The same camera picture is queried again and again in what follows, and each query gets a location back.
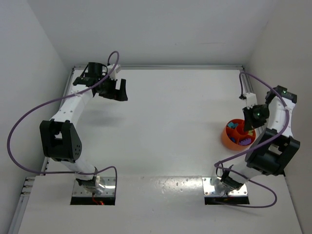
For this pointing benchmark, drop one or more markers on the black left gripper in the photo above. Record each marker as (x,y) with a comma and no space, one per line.
(113,91)

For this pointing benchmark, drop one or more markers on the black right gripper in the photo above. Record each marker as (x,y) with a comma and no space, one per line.
(250,119)

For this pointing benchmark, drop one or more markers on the purple lego plate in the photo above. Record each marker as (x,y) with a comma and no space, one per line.
(245,142)

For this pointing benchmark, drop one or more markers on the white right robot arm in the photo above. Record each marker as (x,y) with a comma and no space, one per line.
(281,104)

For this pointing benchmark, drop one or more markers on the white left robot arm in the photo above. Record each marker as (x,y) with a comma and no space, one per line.
(60,140)

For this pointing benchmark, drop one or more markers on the orange round divided container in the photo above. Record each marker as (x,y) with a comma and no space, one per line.
(235,138)

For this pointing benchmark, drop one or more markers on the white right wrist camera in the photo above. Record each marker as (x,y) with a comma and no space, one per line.
(250,99)

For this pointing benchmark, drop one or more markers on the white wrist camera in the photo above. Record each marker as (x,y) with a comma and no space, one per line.
(250,99)
(113,69)

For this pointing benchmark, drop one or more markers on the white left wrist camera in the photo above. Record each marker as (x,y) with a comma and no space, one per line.
(113,69)

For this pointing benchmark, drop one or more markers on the aluminium frame rail right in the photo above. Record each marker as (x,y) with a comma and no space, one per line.
(247,83)

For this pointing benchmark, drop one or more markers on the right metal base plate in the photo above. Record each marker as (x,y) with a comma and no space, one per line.
(213,187)

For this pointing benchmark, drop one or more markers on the metal base plate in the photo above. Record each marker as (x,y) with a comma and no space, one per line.
(213,187)
(106,188)

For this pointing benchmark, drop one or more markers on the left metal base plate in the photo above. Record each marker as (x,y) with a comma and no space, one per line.
(106,188)

